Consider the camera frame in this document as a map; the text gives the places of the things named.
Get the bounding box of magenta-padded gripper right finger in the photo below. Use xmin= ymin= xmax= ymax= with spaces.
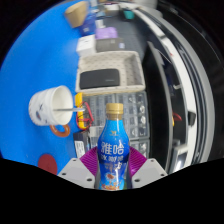
xmin=128 ymin=146 xmax=169 ymax=190

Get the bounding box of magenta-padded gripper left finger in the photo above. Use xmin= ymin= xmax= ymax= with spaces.
xmin=57 ymin=146 xmax=100 ymax=190

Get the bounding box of blue drink bottle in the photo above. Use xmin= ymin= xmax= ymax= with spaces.
xmin=96 ymin=102 xmax=131 ymax=192

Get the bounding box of black box with white label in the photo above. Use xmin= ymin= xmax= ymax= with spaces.
xmin=72 ymin=129 xmax=92 ymax=159

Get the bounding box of metal spoon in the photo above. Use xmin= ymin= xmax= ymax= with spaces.
xmin=52 ymin=106 xmax=86 ymax=113

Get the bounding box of small black device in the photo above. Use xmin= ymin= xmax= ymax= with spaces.
xmin=187 ymin=111 xmax=198 ymax=127

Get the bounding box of black rectangular case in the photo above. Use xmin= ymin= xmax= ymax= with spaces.
xmin=79 ymin=68 xmax=121 ymax=90

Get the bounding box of white perforated tray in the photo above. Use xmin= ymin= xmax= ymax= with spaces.
xmin=75 ymin=50 xmax=147 ymax=97

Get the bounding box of small white box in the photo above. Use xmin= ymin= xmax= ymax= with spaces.
xmin=75 ymin=34 xmax=98 ymax=57

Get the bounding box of dark grey box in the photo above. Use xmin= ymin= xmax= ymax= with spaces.
xmin=95 ymin=37 xmax=126 ymax=53

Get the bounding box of purple box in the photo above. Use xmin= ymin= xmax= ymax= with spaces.
xmin=94 ymin=26 xmax=119 ymax=40

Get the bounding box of blue box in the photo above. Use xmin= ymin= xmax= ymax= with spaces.
xmin=79 ymin=13 xmax=98 ymax=36

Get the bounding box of small teal box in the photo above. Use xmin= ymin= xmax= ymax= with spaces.
xmin=122 ymin=9 xmax=135 ymax=20

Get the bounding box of black wall shelf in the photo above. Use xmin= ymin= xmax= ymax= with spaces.
xmin=144 ymin=6 xmax=201 ymax=174

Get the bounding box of white mug with brown handle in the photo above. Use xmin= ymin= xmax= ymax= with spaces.
xmin=27 ymin=85 xmax=75 ymax=138

